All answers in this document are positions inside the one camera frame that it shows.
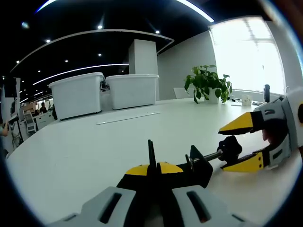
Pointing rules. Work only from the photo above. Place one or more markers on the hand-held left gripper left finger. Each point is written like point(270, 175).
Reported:
point(118, 203)

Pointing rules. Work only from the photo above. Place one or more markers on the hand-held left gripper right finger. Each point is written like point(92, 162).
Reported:
point(189, 205)

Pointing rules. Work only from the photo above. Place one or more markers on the person's right hand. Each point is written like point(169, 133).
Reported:
point(270, 137)

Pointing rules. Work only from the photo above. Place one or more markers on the thin white strip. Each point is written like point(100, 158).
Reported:
point(127, 118)

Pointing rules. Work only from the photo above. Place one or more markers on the potted green plant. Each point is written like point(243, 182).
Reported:
point(208, 82)

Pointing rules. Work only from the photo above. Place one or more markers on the large bright window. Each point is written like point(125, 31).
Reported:
point(248, 54)

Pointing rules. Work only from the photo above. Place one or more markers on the white screen kiosk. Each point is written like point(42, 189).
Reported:
point(31, 121)

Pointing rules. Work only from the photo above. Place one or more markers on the tall white storage box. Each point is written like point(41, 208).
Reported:
point(75, 97)

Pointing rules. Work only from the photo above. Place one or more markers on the black bottle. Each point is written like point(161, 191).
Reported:
point(266, 93)

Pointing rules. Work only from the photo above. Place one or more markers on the small white paper box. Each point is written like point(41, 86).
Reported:
point(246, 99)

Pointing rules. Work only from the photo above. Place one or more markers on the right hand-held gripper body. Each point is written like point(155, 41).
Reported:
point(296, 118)

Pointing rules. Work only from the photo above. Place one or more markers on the low white storage box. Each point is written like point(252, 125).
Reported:
point(132, 92)

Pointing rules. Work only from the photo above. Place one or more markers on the black fixed fixture clamp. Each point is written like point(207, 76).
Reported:
point(201, 170)

